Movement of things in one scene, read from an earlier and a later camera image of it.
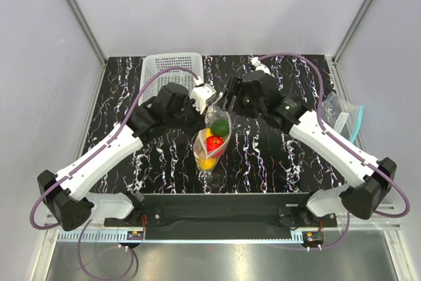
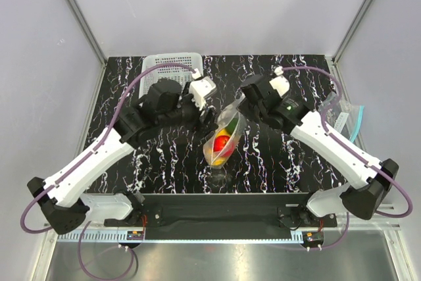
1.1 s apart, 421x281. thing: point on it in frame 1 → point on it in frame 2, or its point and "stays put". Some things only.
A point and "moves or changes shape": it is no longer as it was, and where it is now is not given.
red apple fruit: x=213 y=141 → x=223 y=145
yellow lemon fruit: x=207 y=164 → x=218 y=158
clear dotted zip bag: x=214 y=138 moves or changes shape
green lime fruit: x=220 y=127 → x=231 y=125
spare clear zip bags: x=342 y=116 stays put
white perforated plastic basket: x=152 y=63 stays put
